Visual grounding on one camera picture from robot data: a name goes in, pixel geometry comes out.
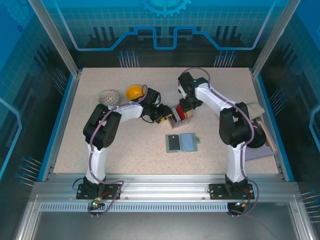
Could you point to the red card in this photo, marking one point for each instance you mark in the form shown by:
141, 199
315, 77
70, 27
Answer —
180, 113

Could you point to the clear plastic card box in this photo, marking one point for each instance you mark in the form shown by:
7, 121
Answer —
178, 124

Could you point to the black card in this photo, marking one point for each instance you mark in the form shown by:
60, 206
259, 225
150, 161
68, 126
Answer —
174, 142

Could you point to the green leather card holder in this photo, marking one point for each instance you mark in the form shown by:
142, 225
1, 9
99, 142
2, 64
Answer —
187, 142

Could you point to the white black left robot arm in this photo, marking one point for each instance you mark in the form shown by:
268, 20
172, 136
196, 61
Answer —
130, 112

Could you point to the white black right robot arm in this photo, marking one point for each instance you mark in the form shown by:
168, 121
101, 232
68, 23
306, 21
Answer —
212, 97

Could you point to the gold card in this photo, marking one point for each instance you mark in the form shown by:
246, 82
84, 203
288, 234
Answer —
190, 114

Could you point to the orange plastic bowl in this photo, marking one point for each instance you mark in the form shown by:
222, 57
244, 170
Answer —
132, 92

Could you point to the beige cloth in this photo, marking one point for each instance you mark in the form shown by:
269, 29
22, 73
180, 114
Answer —
255, 108

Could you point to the aluminium base beam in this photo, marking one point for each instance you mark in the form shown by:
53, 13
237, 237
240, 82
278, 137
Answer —
162, 187

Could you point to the black round dish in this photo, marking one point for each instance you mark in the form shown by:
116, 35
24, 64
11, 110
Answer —
261, 140

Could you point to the lavender board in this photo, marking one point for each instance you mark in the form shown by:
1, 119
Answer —
260, 155

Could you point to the steel sheet tray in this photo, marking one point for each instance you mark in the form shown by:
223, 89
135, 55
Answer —
160, 227

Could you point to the small LED connector board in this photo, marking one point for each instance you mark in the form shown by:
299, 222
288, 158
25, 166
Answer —
240, 205
94, 204

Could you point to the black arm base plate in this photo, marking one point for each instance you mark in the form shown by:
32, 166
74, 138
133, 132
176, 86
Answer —
83, 192
217, 191

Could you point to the aluminium side rail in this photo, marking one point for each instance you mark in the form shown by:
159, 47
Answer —
63, 125

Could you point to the aluminium frame post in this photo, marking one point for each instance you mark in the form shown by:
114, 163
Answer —
53, 37
275, 37

